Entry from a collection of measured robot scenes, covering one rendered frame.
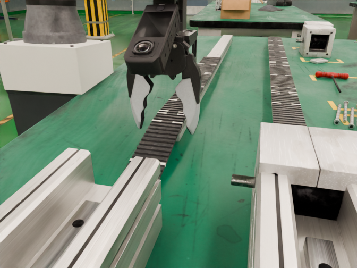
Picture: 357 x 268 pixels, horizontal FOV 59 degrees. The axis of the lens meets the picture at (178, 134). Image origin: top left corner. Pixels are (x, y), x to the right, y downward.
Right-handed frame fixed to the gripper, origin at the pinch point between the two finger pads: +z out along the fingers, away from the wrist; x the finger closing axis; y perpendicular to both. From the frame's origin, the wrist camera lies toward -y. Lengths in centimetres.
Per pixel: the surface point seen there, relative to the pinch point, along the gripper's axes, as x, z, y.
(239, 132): -11.5, 3.0, 7.3
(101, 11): 283, 33, 546
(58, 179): 2.4, -5.4, -23.8
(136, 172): -3.7, -5.5, -21.2
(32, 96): 39.6, 5.0, 19.7
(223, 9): 13, -3, 188
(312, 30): -30, -6, 74
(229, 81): -6.8, 3.1, 37.9
